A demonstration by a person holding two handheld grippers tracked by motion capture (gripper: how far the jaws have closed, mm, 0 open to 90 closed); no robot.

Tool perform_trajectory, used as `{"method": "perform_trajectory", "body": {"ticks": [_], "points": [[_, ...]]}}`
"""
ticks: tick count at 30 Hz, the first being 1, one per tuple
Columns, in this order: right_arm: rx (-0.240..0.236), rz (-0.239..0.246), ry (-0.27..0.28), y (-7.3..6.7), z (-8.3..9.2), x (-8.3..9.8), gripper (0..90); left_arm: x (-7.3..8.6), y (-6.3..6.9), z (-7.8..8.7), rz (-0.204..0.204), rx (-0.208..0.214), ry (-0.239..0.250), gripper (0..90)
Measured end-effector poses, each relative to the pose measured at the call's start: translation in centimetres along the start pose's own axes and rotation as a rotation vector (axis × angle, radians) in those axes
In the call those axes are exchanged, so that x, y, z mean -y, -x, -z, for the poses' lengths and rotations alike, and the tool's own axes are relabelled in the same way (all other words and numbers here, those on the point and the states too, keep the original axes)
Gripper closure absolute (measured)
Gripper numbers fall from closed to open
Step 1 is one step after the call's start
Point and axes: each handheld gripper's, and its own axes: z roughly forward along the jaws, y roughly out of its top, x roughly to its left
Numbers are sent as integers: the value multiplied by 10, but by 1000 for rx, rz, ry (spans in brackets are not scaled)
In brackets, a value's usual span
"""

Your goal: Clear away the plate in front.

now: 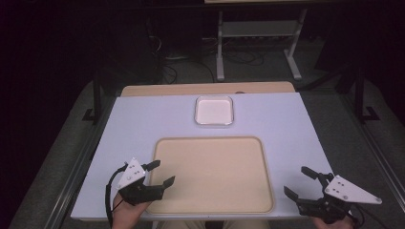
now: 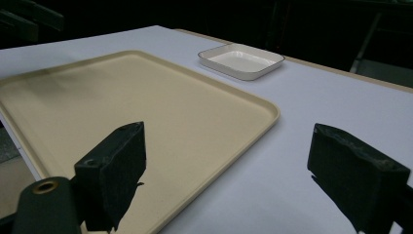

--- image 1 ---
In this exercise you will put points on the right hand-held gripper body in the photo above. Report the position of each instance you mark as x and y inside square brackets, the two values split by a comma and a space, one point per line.
[337, 197]

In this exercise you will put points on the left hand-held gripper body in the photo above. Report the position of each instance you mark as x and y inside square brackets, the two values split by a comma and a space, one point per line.
[140, 194]

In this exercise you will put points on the person's left hand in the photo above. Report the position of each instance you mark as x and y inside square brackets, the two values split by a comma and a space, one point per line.
[124, 214]

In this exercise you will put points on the person's right hand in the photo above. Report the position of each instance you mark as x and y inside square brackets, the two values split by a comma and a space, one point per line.
[337, 225]

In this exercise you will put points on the beige plastic tray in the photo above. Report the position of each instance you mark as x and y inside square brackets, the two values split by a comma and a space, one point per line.
[213, 175]

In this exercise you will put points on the white square dish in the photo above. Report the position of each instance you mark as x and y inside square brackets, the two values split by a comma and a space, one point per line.
[214, 110]

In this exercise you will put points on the black metal stand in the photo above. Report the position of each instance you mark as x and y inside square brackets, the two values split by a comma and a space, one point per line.
[360, 95]
[97, 95]

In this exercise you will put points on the wooden table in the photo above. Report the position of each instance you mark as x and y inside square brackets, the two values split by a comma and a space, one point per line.
[207, 88]

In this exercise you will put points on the white metal desk frame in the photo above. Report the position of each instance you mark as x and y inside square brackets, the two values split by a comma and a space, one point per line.
[219, 47]

